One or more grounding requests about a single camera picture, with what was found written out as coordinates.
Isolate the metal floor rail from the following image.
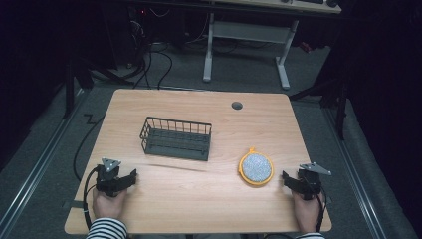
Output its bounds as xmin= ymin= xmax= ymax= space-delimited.
xmin=322 ymin=106 xmax=389 ymax=239
xmin=0 ymin=89 xmax=88 ymax=233

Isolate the black wire basket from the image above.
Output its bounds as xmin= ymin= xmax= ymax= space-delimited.
xmin=138 ymin=116 xmax=213 ymax=162

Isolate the person's left hand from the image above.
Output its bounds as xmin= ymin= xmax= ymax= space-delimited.
xmin=92 ymin=188 xmax=129 ymax=221

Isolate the black floor cable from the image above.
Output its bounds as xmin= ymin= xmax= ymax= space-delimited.
xmin=73 ymin=114 xmax=106 ymax=183

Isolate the black metal stand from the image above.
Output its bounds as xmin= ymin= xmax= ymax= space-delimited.
xmin=288 ymin=49 xmax=352 ymax=141
xmin=61 ymin=56 xmax=133 ymax=120

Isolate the bundle of black cables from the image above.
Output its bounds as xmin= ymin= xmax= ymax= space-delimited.
xmin=127 ymin=19 xmax=175 ymax=92

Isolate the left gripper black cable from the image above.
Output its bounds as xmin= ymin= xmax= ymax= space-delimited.
xmin=82 ymin=165 xmax=102 ymax=231

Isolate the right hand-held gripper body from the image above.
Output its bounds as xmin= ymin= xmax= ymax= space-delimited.
xmin=297 ymin=161 xmax=332 ymax=202

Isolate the person's right hand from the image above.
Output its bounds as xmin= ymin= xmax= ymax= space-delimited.
xmin=292 ymin=192 xmax=324 ymax=234

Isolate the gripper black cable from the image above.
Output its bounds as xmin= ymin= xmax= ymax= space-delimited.
xmin=315 ymin=186 xmax=328 ymax=233
xmin=82 ymin=165 xmax=102 ymax=231

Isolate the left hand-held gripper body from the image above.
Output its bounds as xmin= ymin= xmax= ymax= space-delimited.
xmin=95 ymin=156 xmax=122 ymax=199

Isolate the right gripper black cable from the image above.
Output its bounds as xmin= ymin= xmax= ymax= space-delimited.
xmin=315 ymin=186 xmax=328 ymax=233

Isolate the white-framed desk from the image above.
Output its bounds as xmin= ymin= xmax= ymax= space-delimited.
xmin=202 ymin=0 xmax=342 ymax=92

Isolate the round orange scrubbing pad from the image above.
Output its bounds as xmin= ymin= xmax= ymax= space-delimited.
xmin=237 ymin=146 xmax=276 ymax=187

